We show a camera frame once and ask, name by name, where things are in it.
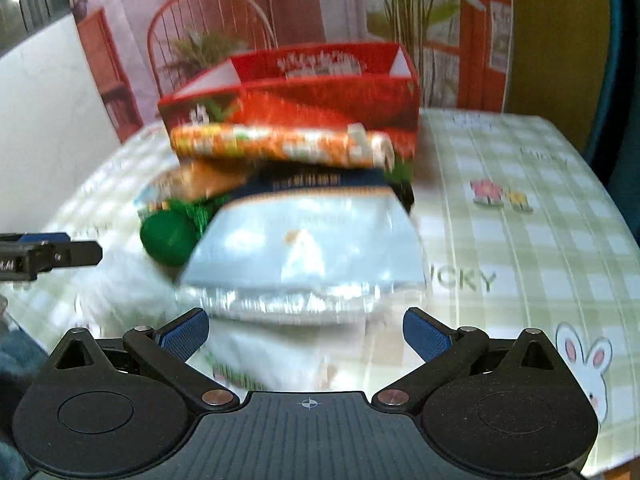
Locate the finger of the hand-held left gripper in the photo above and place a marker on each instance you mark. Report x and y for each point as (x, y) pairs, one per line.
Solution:
(45, 237)
(75, 254)

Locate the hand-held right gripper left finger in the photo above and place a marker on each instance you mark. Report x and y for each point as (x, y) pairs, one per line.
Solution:
(184, 336)

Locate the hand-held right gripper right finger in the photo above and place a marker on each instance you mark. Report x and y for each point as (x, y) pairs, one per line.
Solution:
(427, 336)

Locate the green packet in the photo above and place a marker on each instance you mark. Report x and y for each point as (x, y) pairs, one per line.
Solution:
(167, 235)

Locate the light blue snack bag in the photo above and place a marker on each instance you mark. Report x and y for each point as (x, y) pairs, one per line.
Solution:
(310, 245)

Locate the tan orange snack packet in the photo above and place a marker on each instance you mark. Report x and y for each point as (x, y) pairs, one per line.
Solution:
(210, 180)

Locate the dark blue packet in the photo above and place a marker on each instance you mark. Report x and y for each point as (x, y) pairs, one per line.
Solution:
(320, 180)

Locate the orange floral packet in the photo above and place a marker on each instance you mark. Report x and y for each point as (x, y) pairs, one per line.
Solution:
(260, 142)

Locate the red printed cardboard box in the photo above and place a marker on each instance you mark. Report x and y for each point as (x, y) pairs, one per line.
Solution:
(325, 105)

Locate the white plastic packet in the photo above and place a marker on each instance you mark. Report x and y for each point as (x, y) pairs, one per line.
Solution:
(300, 350)

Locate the green checked printed tablecloth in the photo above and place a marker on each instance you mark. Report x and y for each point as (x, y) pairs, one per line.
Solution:
(525, 240)

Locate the printed room scene backdrop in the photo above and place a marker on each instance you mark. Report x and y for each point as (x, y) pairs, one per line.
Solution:
(310, 5)

